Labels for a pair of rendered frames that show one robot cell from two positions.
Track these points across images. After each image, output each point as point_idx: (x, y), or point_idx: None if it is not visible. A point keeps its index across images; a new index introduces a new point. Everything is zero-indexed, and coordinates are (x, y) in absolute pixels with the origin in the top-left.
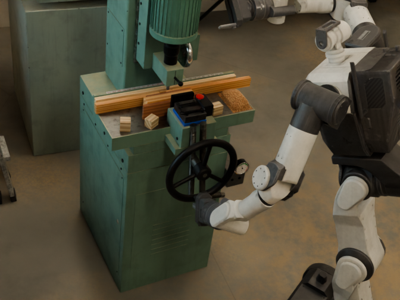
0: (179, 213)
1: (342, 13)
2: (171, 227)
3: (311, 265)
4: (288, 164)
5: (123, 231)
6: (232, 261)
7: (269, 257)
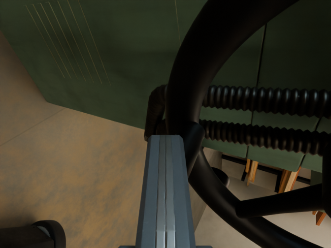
0: (110, 61)
1: None
2: (82, 46)
3: (61, 234)
4: None
5: None
6: (61, 130)
7: (74, 166)
